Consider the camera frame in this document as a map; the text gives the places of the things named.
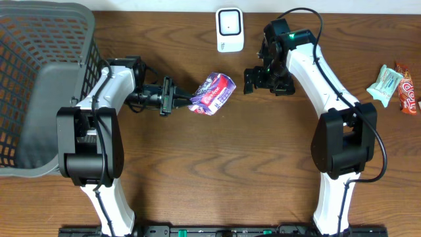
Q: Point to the teal snack packet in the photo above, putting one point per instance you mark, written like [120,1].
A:
[385,85]

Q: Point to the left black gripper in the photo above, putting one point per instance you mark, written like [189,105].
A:
[167,96]

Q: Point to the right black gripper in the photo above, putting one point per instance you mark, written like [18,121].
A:
[287,88]

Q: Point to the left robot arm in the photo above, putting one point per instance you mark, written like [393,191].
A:
[90,145]

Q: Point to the black mounting rail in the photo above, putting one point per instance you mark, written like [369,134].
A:
[282,230]

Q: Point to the purple square snack packet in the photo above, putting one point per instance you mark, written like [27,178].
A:
[212,94]

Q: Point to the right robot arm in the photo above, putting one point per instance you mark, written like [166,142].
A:
[343,142]

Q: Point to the white barcode scanner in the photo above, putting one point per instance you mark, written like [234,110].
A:
[229,30]

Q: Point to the orange Top snack bar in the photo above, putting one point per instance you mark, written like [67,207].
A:
[406,90]

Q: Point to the grey plastic mesh basket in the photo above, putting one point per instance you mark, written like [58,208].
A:
[49,61]

